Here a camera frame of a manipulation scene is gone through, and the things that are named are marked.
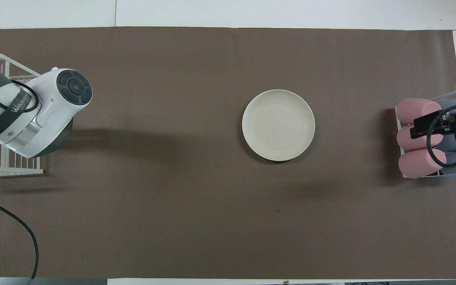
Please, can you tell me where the cream round plate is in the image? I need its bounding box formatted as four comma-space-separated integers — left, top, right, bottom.
242, 89, 315, 162

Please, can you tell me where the pink cup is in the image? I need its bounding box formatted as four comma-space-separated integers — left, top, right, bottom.
395, 98, 442, 125
397, 124, 443, 152
398, 148, 447, 179

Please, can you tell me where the brown table mat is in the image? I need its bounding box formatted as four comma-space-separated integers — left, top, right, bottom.
0, 27, 456, 279

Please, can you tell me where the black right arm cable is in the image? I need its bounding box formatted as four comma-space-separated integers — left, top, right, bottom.
426, 94, 456, 169

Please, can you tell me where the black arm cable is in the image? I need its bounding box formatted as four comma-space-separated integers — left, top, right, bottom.
426, 94, 456, 169
0, 79, 41, 280

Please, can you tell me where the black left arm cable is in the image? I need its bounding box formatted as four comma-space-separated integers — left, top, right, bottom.
0, 79, 41, 280

